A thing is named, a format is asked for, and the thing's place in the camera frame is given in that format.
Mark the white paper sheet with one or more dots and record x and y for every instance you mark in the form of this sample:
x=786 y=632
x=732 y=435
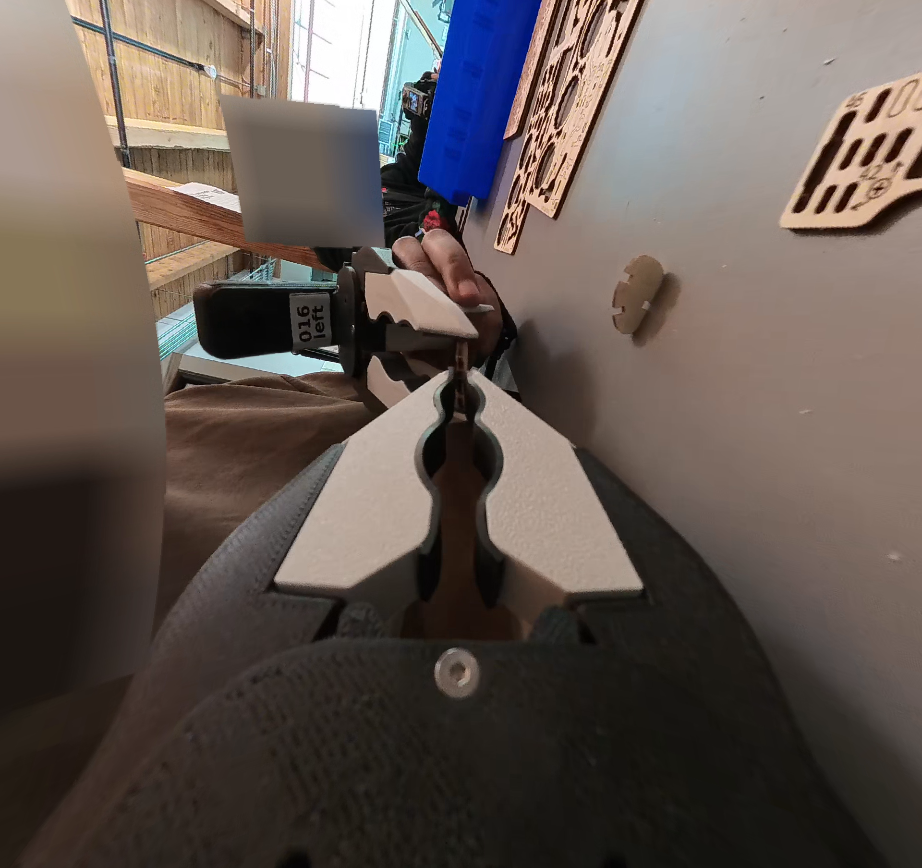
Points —
x=209 y=198

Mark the wooden cutout puzzle sheet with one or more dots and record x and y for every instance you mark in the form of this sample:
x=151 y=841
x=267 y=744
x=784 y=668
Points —
x=506 y=247

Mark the slotted wooden panel piece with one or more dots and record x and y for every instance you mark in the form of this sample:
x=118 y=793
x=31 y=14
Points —
x=906 y=187

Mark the puzzle sheet with round holes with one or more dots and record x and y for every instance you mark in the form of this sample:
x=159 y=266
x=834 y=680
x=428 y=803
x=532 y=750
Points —
x=603 y=72

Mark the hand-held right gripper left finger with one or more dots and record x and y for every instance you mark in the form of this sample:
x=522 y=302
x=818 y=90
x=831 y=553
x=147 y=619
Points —
x=360 y=515

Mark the blue plastic bin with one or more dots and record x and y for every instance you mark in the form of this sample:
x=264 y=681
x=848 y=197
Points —
x=482 y=75

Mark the person's left hand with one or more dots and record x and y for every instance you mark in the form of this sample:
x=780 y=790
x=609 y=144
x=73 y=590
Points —
x=454 y=270

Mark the small engraved wooden sheet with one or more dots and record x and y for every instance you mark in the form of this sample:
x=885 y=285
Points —
x=547 y=18

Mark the wooden beam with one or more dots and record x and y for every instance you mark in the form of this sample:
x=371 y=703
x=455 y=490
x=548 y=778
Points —
x=216 y=223

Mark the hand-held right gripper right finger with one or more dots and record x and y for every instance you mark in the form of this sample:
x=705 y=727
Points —
x=554 y=522

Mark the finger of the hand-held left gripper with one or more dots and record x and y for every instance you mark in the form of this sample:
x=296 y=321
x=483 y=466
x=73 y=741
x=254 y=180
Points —
x=425 y=302
x=385 y=385

